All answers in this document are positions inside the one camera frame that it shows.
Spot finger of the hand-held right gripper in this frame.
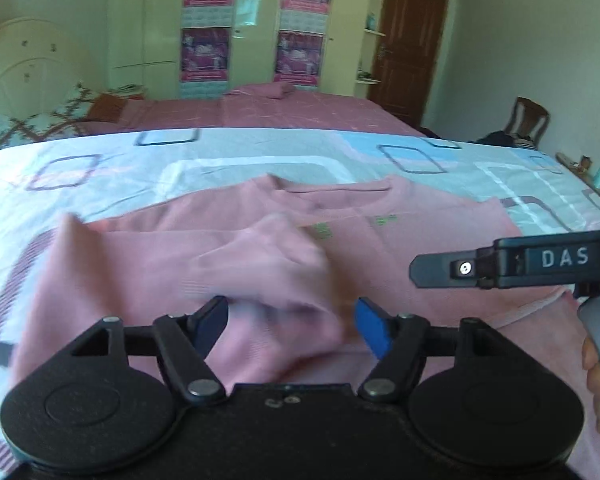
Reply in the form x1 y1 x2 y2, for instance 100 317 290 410
409 249 501 289

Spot pink shirt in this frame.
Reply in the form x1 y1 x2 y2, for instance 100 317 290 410
10 174 600 480

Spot pink bed sheet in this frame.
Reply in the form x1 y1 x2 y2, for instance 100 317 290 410
80 82 427 139

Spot small patterned pillow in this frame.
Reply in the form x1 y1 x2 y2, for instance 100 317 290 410
50 82 106 122

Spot cream wardrobe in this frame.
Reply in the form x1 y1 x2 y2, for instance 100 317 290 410
107 0 381 102

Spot large patterned pillow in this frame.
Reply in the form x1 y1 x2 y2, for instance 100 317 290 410
0 110 88 147

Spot folded pink cloth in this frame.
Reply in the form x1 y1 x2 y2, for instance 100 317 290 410
252 81 296 101

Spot dark clothes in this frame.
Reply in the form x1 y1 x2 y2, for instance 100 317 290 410
472 130 520 147

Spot wooden side table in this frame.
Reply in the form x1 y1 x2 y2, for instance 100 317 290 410
555 152 600 207

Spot cream headboard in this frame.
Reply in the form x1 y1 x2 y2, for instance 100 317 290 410
0 17 99 150

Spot cream corner shelf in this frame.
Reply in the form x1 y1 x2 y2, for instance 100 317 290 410
355 0 395 86

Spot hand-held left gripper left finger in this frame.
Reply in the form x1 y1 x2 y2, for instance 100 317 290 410
70 296 229 407

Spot patterned light bed sheet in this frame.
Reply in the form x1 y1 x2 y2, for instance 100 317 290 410
0 127 600 480

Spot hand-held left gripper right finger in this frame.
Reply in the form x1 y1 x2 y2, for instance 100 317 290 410
356 297 512 404

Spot orange pillow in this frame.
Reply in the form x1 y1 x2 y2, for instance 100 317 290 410
86 92 146 122

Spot brown wooden door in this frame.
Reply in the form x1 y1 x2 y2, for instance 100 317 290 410
367 0 452 128

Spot wooden chair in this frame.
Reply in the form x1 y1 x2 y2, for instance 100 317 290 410
502 96 551 149

